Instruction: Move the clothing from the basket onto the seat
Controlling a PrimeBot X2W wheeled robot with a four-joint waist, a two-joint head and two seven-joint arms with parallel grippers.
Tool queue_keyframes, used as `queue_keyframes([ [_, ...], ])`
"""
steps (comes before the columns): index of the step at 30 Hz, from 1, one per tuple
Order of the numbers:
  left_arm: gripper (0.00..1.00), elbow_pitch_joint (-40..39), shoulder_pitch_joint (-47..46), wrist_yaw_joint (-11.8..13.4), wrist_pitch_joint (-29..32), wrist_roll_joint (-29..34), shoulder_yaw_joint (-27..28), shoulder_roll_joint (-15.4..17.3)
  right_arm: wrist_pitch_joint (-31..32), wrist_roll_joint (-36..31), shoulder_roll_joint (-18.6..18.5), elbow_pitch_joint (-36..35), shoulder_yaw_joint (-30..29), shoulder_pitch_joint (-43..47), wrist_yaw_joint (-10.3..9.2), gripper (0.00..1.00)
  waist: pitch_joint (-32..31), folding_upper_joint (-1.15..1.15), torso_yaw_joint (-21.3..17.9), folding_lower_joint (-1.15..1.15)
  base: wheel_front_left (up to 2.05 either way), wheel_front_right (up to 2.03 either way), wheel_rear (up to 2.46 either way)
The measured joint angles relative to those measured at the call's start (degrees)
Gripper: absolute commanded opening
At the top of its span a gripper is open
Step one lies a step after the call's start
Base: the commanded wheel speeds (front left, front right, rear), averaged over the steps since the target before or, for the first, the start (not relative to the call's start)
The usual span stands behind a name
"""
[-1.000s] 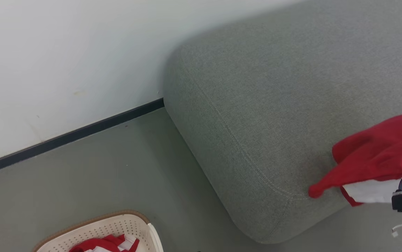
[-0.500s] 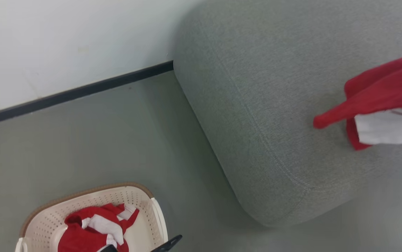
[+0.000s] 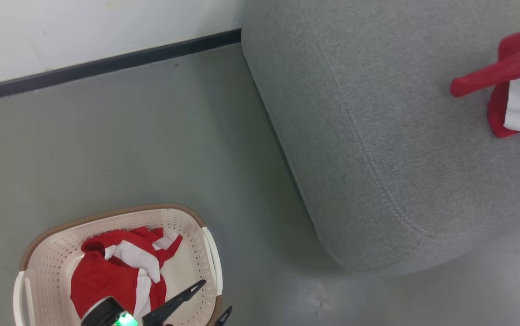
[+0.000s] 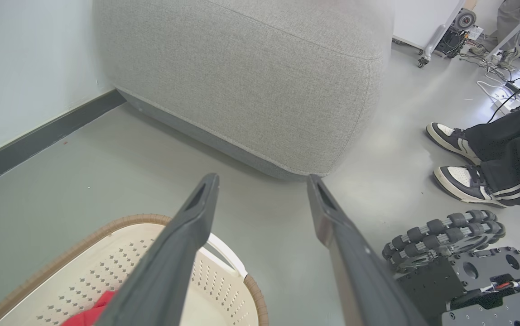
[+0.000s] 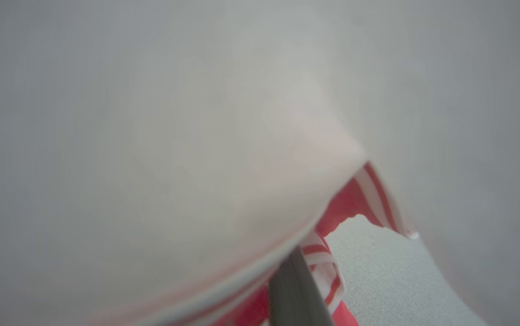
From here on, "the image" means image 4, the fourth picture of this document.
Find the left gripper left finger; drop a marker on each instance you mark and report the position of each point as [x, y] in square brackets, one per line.
[169, 262]

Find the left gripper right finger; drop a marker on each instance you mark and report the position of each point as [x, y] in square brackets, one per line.
[364, 276]

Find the red garment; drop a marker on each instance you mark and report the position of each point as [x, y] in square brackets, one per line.
[89, 314]

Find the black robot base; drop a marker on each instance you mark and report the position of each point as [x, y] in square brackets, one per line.
[464, 283]

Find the grey fabric sofa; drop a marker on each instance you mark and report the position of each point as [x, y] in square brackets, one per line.
[242, 81]

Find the cream perforated laundry basket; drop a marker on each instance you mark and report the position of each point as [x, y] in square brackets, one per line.
[83, 271]

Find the black roller omni wheel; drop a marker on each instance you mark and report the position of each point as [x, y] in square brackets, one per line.
[441, 236]

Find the black and white sneaker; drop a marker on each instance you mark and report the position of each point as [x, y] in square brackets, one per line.
[450, 138]
[464, 182]

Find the black white-striped trousers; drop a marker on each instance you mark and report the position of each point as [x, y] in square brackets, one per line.
[518, 149]

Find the small partition caster wheel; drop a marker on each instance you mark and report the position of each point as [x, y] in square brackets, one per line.
[422, 62]

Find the white power strip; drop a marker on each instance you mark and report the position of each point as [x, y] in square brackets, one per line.
[509, 105]

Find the black equipment box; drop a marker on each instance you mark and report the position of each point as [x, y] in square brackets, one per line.
[450, 43]

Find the grey sneaker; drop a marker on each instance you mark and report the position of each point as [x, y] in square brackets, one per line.
[507, 58]

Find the white rolling cart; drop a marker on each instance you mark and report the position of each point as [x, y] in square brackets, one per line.
[423, 18]

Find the grey round wheel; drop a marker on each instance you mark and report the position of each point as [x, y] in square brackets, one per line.
[464, 18]

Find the white table leg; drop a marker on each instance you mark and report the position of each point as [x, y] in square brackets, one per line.
[516, 31]

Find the grey trousers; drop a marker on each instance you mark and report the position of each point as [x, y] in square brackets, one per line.
[509, 18]

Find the dark wall baseboard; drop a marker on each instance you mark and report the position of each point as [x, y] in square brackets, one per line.
[38, 136]

